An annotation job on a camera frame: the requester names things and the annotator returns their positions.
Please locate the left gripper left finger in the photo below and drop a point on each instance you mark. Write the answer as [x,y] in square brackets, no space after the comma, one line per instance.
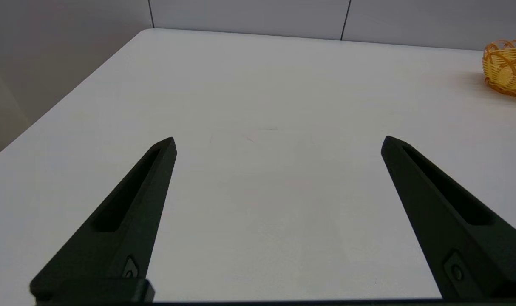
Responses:
[143,221]

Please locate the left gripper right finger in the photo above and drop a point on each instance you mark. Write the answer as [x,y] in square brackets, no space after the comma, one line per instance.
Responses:
[432,221]

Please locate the yellow wicker basket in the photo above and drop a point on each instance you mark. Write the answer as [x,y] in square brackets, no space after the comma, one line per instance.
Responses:
[506,72]

